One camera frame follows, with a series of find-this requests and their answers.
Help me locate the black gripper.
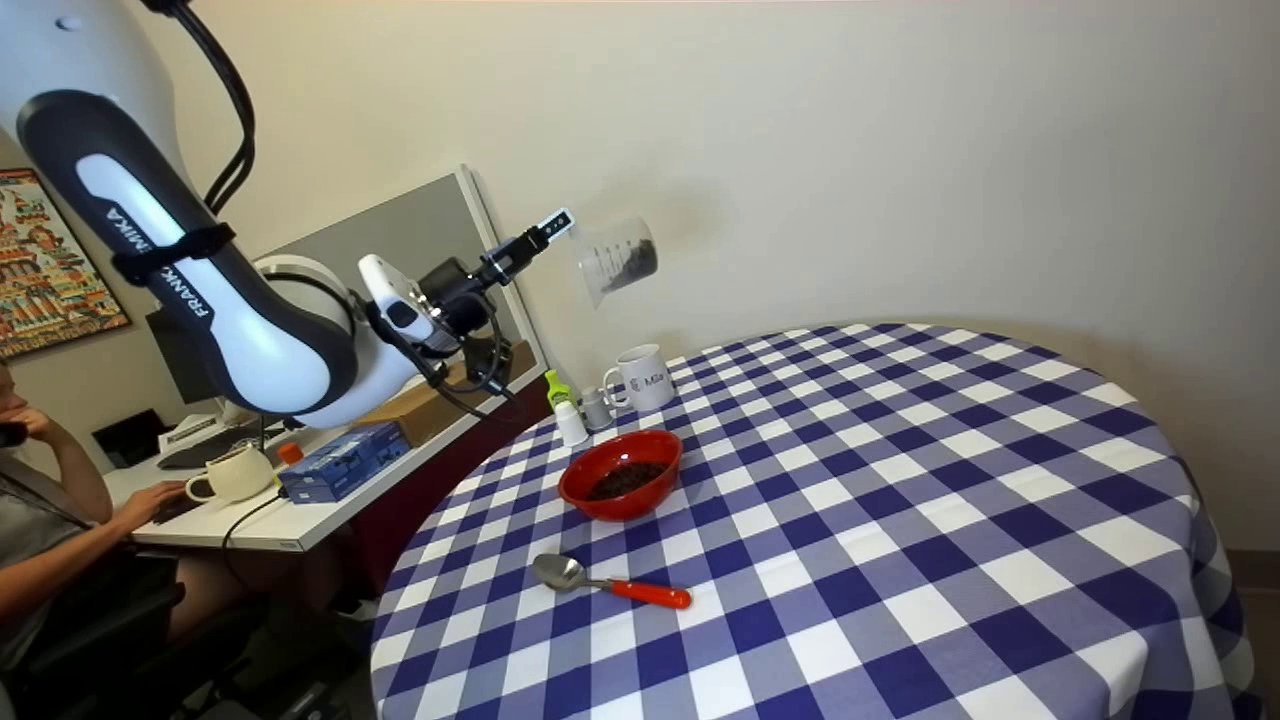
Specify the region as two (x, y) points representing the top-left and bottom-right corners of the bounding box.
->
(419, 208), (576, 354)

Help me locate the clear plastic measuring jug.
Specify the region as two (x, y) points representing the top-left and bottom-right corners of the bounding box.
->
(576, 219), (659, 299)

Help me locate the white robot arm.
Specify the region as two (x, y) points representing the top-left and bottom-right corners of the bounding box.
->
(0, 0), (572, 429)

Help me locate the red bowl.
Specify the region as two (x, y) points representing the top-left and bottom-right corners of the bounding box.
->
(556, 429), (683, 521)

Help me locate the grey desk partition panel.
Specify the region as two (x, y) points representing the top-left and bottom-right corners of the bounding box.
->
(255, 169), (522, 396)

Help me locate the small green capped bottle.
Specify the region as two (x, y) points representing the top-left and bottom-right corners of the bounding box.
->
(544, 369), (587, 450)

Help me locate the white mug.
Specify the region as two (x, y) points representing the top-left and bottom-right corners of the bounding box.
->
(603, 345), (676, 411)

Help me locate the blue box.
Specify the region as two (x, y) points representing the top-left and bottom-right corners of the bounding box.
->
(281, 426), (407, 504)

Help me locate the white office desk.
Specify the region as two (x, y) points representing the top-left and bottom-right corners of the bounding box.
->
(134, 349), (544, 552)

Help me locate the white cup on desk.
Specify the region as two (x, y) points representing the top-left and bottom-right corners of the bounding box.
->
(183, 443), (275, 504)

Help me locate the seated person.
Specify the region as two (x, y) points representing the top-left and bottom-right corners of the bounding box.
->
(0, 364), (242, 674)

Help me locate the black office chair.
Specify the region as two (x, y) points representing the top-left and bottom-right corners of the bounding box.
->
(2, 557), (330, 720)

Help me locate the metal spoon orange handle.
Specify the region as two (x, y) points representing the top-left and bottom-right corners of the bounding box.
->
(532, 552), (690, 607)

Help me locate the framed colourful wall picture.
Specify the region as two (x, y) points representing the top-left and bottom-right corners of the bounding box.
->
(0, 169), (129, 362)

